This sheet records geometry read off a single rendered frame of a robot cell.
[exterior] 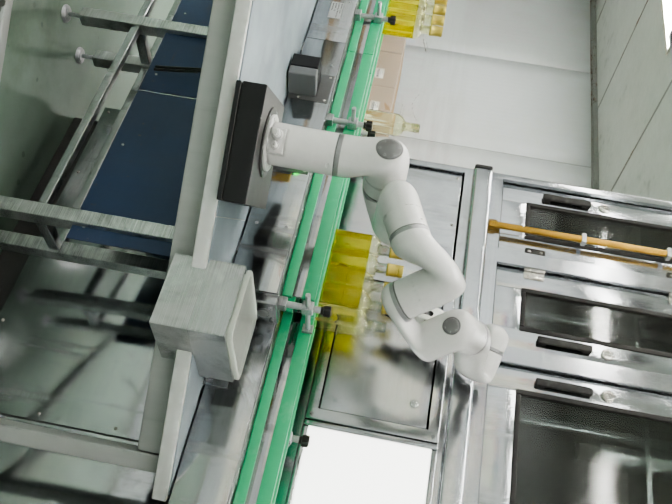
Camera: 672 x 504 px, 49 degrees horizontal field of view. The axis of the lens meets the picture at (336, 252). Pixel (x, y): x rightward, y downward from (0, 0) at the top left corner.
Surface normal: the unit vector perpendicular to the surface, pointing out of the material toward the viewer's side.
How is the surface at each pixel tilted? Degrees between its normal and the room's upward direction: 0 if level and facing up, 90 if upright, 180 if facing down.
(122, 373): 90
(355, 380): 90
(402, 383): 90
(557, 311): 90
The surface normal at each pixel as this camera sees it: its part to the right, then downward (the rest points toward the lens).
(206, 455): 0.04, -0.56
